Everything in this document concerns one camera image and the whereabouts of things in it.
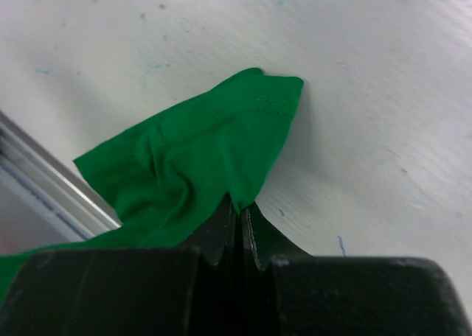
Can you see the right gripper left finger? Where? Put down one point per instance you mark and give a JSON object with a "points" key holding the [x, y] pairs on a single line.
{"points": [[185, 290]]}

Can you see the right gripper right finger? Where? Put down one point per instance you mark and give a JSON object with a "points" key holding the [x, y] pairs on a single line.
{"points": [[290, 292]]}

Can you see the green t shirt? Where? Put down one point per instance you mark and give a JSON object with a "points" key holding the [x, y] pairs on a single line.
{"points": [[165, 176]]}

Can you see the aluminium mounting rail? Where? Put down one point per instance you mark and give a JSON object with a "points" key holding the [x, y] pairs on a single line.
{"points": [[42, 201]]}

